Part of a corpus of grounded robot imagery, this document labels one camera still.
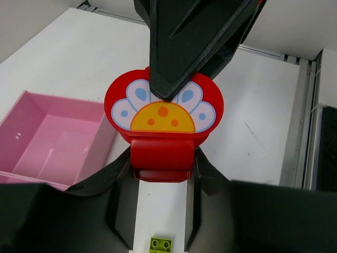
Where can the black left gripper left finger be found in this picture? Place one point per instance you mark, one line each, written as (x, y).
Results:
(94, 215)

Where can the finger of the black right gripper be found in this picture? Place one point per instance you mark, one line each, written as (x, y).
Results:
(189, 37)

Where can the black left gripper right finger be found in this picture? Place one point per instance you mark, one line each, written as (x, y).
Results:
(235, 216)

